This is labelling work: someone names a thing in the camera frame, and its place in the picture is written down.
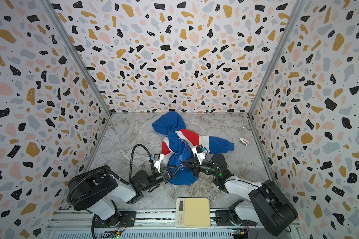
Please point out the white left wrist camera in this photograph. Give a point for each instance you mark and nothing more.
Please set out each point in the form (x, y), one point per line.
(155, 163)

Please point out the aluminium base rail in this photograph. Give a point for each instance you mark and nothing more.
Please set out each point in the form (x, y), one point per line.
(148, 224)

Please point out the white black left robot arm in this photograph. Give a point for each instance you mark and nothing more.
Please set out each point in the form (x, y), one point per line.
(92, 190)

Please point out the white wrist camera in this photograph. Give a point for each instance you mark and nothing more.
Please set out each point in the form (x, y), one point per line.
(200, 152)
(155, 163)

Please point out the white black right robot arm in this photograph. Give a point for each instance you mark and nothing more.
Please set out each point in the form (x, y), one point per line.
(263, 203)

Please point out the small white clip object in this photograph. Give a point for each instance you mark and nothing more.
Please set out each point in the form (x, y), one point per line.
(244, 141)

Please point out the blue red white jacket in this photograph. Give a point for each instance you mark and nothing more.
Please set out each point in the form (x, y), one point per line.
(178, 143)

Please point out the cream kitchen scale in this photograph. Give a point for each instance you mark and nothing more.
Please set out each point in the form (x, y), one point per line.
(192, 213)

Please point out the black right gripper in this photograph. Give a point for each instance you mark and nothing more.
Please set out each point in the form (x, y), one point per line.
(194, 164)

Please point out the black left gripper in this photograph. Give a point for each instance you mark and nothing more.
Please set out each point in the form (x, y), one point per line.
(164, 177)

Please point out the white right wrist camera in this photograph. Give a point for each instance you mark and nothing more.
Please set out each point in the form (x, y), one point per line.
(200, 152)

